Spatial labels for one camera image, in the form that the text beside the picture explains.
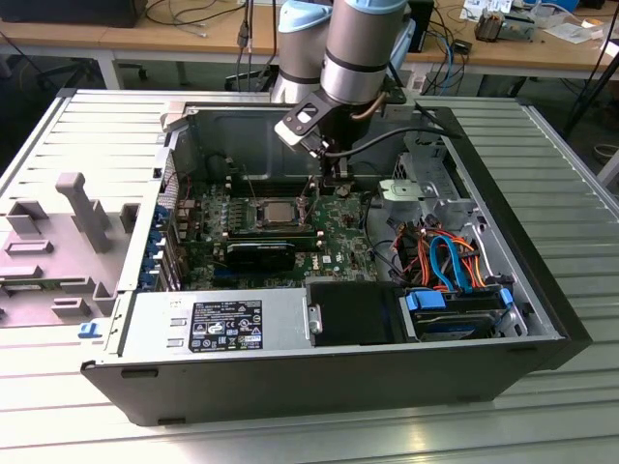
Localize black PC case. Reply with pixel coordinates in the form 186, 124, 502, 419
79, 99, 594, 427

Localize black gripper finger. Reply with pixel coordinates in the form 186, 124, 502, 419
321, 150, 354, 189

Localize green motherboard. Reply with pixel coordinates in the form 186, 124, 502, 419
173, 177, 388, 293

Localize black wire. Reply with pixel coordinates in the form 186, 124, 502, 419
361, 190, 406, 284

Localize CPU socket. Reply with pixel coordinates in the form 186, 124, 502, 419
253, 195, 313, 231

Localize silver latch handle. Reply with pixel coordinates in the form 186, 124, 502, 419
306, 303, 324, 336

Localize white papers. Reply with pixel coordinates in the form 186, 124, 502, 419
541, 12, 605, 45

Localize black stand pole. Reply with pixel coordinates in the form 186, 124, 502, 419
563, 43, 619, 135

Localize grey parts rack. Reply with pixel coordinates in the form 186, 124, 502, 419
0, 171, 142, 331

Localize wooden desk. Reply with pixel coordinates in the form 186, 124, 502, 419
0, 0, 619, 81

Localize silver drive cage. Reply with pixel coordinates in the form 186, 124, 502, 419
394, 126, 480, 228

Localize hard disk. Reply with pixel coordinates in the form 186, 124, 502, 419
411, 309, 499, 342

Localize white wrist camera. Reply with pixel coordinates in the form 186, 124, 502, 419
274, 90, 335, 159

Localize black camera cable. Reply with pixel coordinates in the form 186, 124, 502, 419
321, 99, 465, 159

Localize blue disk carrier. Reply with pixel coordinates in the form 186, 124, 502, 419
404, 287, 515, 315

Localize tall black box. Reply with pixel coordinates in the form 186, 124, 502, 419
408, 0, 435, 53

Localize metal device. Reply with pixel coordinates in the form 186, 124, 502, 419
473, 8, 538, 44

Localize orange wire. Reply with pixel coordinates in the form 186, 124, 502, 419
454, 236, 488, 290
413, 230, 436, 287

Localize silver power supply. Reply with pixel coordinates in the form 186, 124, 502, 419
117, 288, 310, 358

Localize black graphics card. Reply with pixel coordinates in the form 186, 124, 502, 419
222, 240, 297, 274

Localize black computer case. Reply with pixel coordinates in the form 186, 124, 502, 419
0, 0, 149, 29

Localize blue wire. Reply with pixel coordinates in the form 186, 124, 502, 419
428, 234, 478, 296

